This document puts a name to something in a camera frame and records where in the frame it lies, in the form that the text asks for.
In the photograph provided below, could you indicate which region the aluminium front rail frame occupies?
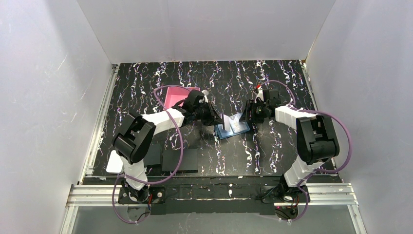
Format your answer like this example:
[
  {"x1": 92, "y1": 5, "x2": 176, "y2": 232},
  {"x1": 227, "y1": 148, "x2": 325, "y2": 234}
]
[{"x1": 61, "y1": 177, "x2": 366, "y2": 234}]

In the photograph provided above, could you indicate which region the aluminium left side rail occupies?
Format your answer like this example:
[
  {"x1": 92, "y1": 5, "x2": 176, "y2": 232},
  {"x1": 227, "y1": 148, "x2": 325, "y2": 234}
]
[{"x1": 77, "y1": 64, "x2": 119, "y2": 185}]

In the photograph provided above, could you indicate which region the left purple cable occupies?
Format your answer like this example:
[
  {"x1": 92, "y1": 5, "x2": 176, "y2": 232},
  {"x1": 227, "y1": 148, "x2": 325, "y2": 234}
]
[{"x1": 112, "y1": 85, "x2": 191, "y2": 224}]

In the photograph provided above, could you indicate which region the blue leather card holder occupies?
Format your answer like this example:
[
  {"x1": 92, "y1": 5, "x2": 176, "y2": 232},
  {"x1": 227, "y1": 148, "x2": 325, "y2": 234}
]
[{"x1": 214, "y1": 113, "x2": 250, "y2": 139}]

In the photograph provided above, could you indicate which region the white rectangular device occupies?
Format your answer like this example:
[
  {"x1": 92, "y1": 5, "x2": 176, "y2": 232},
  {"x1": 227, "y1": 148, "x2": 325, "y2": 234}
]
[{"x1": 106, "y1": 150, "x2": 124, "y2": 174}]

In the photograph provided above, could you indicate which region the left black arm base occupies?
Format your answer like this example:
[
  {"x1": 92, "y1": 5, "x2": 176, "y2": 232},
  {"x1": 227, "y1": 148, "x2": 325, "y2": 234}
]
[{"x1": 117, "y1": 187, "x2": 166, "y2": 204}]

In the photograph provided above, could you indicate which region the translucent credit card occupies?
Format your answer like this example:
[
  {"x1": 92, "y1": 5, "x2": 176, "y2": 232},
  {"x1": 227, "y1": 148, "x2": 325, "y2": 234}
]
[{"x1": 223, "y1": 115, "x2": 232, "y2": 132}]

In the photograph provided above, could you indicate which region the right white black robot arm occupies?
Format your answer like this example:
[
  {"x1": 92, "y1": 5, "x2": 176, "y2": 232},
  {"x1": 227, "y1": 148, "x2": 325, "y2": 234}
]
[{"x1": 240, "y1": 87, "x2": 339, "y2": 198}]

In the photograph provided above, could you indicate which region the purple cable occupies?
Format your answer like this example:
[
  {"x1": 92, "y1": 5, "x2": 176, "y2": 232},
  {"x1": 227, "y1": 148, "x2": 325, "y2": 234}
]
[
  {"x1": 256, "y1": 80, "x2": 353, "y2": 222},
  {"x1": 112, "y1": 85, "x2": 191, "y2": 224}
]

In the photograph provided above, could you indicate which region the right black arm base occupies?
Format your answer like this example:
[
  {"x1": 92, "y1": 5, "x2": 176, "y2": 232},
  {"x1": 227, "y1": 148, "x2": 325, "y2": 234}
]
[{"x1": 256, "y1": 186, "x2": 310, "y2": 205}]

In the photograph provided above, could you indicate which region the small black flat plate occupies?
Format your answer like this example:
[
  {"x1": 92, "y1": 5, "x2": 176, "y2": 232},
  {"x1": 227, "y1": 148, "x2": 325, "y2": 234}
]
[{"x1": 144, "y1": 144, "x2": 162, "y2": 167}]

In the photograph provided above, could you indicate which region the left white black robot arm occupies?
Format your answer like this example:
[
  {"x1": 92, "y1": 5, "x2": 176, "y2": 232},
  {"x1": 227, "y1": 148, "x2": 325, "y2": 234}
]
[{"x1": 113, "y1": 90, "x2": 225, "y2": 203}]

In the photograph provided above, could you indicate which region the pink plastic tray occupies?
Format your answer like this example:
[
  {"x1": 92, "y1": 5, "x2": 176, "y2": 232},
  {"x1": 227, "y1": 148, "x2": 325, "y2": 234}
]
[{"x1": 164, "y1": 87, "x2": 200, "y2": 109}]

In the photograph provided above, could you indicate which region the large black flat plate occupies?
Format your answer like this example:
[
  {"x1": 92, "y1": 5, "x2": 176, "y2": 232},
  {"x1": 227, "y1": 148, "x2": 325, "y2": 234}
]
[{"x1": 161, "y1": 148, "x2": 199, "y2": 174}]

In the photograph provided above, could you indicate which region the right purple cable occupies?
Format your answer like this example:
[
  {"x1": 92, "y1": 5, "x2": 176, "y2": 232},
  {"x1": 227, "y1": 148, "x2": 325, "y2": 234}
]
[{"x1": 256, "y1": 80, "x2": 353, "y2": 222}]

